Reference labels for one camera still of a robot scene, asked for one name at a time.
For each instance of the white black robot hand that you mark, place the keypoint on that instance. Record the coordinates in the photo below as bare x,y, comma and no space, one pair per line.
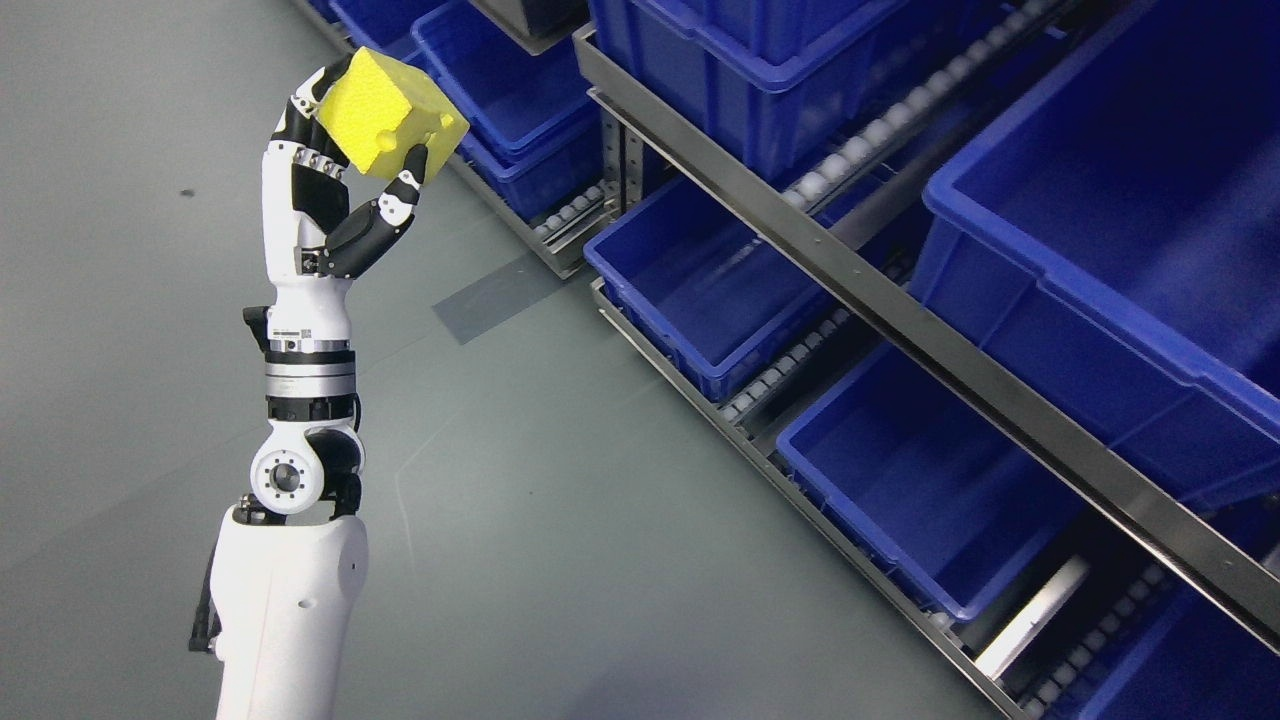
316,244

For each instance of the notched yellow foam block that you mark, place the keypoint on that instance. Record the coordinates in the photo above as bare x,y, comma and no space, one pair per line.
381,108

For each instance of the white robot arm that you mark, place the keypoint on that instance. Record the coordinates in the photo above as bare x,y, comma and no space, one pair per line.
292,554

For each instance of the metal shelf rack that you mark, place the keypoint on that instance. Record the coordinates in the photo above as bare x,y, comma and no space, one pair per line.
900,330

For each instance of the blue plastic bin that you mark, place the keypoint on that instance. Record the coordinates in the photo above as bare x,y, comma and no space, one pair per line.
715,298
384,26
535,136
770,81
1112,239
944,502

